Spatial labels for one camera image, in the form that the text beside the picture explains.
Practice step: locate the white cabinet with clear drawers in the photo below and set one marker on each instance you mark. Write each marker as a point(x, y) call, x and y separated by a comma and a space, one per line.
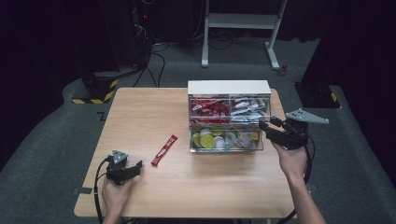
point(229, 87)

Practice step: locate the white metal stand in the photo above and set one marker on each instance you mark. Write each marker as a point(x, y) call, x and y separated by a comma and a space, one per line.
point(239, 21)

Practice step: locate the pile of grey sachets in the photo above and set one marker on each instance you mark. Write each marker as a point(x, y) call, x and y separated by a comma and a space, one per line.
point(243, 139)

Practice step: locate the black base with yellow stripes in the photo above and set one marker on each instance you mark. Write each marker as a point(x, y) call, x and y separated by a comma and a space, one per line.
point(99, 87)

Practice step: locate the dark equipment rack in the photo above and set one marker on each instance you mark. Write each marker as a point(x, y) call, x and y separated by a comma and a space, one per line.
point(140, 31)

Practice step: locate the grey tape strip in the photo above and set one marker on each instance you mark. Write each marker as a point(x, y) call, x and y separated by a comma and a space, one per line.
point(82, 190)

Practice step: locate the pile of white red sachets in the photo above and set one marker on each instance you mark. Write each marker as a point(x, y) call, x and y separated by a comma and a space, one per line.
point(249, 109)

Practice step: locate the pile of round capsule cups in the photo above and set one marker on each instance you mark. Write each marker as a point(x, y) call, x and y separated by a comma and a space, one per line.
point(208, 140)

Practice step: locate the small red floor object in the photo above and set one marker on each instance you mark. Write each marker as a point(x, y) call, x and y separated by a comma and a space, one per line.
point(282, 70)

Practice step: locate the person's left hand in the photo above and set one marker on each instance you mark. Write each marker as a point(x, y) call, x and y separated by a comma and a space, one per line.
point(115, 196)

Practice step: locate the person's right hand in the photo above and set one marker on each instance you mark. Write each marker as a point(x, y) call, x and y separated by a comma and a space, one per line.
point(292, 161)

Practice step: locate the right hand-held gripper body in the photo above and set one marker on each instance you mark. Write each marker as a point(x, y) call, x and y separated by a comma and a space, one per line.
point(295, 132)

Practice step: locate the red stick packet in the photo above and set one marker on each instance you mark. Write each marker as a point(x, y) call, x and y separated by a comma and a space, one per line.
point(164, 150)

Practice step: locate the black base with yellow mark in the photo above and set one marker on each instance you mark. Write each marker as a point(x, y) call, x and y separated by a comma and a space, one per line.
point(317, 95)

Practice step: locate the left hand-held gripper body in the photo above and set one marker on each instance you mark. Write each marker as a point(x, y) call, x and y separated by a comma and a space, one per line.
point(117, 169)

